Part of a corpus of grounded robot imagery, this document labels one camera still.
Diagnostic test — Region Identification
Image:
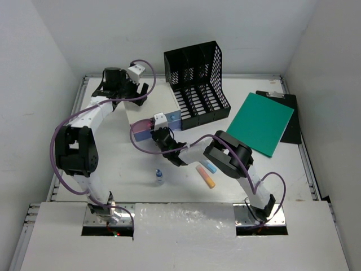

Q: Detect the light blue small drawer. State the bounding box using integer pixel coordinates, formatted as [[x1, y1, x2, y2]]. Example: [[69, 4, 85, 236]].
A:
[[165, 110, 181, 125]]

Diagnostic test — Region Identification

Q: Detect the pink drawer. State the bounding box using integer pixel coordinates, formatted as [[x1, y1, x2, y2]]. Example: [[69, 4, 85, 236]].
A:
[[130, 119, 154, 133]]

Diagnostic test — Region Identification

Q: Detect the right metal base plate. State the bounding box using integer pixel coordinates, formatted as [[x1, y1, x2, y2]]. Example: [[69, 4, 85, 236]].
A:
[[233, 203, 287, 228]]

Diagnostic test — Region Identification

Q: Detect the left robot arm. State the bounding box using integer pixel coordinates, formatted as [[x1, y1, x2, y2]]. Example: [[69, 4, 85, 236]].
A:
[[54, 63, 149, 224]]

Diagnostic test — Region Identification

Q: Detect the black mesh file organizer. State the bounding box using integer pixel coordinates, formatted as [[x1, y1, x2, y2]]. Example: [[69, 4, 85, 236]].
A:
[[164, 41, 231, 130]]

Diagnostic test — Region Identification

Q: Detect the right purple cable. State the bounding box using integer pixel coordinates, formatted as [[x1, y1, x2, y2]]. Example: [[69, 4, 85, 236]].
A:
[[129, 119, 287, 228]]

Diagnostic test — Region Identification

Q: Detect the blue highlighter pen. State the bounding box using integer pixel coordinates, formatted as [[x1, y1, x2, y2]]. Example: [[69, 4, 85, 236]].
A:
[[200, 160, 217, 174]]

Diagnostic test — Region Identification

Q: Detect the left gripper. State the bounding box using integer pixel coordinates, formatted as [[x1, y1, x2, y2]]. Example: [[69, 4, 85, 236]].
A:
[[117, 71, 147, 106]]

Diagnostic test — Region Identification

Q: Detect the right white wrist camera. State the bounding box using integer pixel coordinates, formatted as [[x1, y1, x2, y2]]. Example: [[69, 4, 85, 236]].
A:
[[153, 112, 168, 131]]

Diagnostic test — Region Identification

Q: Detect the aluminium table frame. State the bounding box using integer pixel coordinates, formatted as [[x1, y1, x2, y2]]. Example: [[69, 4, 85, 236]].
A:
[[11, 76, 347, 270]]

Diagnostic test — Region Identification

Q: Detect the purple cable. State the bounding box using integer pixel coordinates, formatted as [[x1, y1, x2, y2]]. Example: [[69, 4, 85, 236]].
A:
[[129, 119, 287, 228], [49, 59, 157, 226]]

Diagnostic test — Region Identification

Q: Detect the purple wide drawer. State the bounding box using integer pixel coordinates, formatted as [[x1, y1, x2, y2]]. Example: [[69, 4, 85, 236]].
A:
[[133, 124, 181, 142]]

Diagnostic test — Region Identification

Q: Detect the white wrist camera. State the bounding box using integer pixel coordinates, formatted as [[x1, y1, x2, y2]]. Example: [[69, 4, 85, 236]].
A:
[[153, 112, 168, 131], [127, 64, 146, 84]]

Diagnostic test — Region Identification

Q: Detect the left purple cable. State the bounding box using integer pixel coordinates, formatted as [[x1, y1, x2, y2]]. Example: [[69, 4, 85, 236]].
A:
[[49, 59, 157, 226]]

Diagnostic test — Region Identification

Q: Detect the white drawer cabinet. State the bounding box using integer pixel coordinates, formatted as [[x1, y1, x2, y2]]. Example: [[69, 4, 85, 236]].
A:
[[124, 82, 181, 125]]

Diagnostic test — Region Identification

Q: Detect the small blue cap bottle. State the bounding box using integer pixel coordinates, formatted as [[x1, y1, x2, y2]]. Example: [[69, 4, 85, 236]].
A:
[[156, 169, 164, 186]]

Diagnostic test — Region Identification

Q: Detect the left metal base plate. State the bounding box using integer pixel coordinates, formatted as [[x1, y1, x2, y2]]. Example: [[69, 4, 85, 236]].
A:
[[83, 203, 135, 228]]

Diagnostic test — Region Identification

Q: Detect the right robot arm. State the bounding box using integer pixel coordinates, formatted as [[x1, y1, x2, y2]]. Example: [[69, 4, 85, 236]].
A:
[[151, 128, 275, 222]]

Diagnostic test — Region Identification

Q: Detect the green notebook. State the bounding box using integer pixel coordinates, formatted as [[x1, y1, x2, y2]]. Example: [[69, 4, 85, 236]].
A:
[[227, 93, 294, 158]]

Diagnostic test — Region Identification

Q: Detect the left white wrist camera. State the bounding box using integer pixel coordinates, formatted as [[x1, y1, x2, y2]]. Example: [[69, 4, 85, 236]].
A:
[[127, 64, 146, 84]]

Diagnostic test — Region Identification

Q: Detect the orange highlighter pen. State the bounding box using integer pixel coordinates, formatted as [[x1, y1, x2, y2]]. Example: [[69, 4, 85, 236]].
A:
[[196, 165, 215, 189]]

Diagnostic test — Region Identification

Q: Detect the black clipboard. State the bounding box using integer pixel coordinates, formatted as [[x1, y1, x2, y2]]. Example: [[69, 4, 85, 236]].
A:
[[256, 90, 301, 145]]

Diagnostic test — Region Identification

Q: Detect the metal base plate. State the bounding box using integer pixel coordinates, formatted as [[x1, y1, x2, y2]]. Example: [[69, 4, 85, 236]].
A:
[[233, 203, 287, 228], [83, 203, 135, 228]]

